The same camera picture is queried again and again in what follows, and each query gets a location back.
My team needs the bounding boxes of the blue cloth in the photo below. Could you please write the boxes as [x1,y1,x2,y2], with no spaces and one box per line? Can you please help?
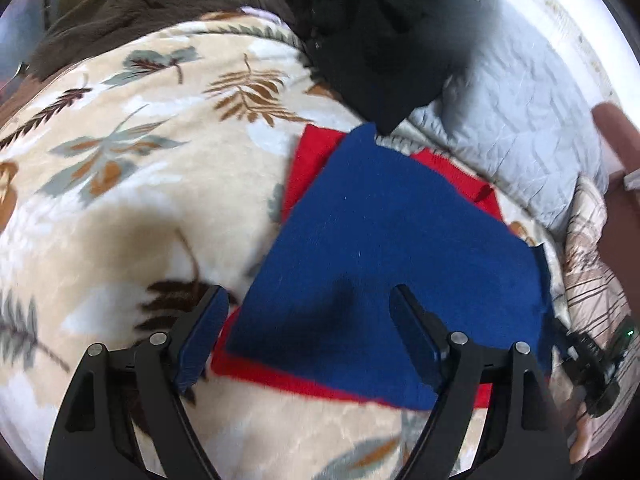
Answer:
[210,122,557,411]

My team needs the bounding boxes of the grey quilted pillow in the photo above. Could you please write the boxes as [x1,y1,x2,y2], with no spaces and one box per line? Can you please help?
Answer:
[390,0,609,234]

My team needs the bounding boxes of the mirrored wardrobe door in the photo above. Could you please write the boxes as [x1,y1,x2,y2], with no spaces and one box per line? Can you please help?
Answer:
[0,0,113,92]

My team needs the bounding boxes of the leaf print fleece blanket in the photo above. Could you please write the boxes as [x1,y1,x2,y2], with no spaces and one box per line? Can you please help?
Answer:
[0,14,576,480]

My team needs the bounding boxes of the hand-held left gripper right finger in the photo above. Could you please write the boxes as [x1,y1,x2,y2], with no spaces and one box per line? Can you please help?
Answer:
[389,284,574,480]

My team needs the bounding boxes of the black garment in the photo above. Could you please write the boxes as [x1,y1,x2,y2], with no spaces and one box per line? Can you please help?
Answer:
[290,0,487,134]

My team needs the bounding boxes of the striped floral pillow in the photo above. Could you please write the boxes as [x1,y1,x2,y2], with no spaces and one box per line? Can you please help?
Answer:
[562,175,639,352]

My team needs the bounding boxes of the person's right hand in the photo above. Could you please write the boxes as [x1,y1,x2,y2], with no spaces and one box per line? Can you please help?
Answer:
[567,385,610,466]

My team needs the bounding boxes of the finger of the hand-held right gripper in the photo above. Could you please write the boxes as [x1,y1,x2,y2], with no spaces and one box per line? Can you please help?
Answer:
[551,310,597,378]

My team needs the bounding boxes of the brown fleece blanket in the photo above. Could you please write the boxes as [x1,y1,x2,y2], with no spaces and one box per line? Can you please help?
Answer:
[0,0,321,111]

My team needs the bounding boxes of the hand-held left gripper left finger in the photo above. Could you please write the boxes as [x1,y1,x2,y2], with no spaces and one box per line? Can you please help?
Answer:
[42,285,231,480]

